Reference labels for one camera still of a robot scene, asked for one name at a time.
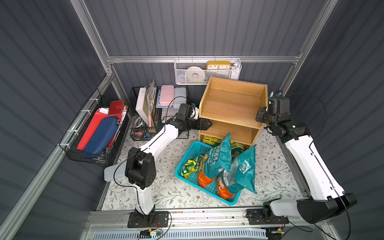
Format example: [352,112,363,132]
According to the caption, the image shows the teal plastic basket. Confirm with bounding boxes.
[175,141,241,206]

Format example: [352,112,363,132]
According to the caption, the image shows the teal fertilizer bag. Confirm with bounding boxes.
[217,145,257,201]
[198,133,232,188]

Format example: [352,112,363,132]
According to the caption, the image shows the small green yellow packet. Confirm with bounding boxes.
[181,155,208,179]

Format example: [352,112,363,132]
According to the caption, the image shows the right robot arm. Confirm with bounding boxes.
[256,90,357,224]

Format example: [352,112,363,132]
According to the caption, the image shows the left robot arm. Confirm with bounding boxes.
[104,104,213,216]

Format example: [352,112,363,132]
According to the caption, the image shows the wooden two-tier shelf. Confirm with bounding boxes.
[199,77,268,149]

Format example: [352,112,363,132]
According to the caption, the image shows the light blue pencil box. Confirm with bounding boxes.
[173,87,187,109]

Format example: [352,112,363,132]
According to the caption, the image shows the green yellow packet lower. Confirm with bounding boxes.
[203,136,245,151]

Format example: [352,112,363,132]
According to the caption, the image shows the pink pencil box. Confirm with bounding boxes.
[159,85,175,107]

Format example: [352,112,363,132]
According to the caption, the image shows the white tape roll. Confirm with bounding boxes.
[186,66,206,84]

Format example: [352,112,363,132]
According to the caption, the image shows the white book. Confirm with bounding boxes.
[135,87,150,126]

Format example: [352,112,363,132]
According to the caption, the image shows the yellow clock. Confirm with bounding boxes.
[207,61,232,70]

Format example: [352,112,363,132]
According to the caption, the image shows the floral table mat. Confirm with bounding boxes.
[100,131,302,211]

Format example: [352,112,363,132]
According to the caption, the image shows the dark red wallet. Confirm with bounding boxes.
[108,100,125,117]

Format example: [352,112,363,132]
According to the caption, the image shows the red folder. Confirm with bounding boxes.
[77,111,107,151]

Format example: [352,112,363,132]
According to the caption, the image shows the blue pencil case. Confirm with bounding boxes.
[83,117,119,159]

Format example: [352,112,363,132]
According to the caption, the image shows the black wire desk organizer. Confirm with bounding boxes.
[130,87,178,141]

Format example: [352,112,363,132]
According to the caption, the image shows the white mesh wall basket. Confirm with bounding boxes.
[174,58,242,85]

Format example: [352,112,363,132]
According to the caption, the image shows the black wire wall basket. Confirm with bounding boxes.
[59,90,131,166]

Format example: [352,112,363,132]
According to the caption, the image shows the aluminium frame rails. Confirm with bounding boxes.
[1,1,337,240]

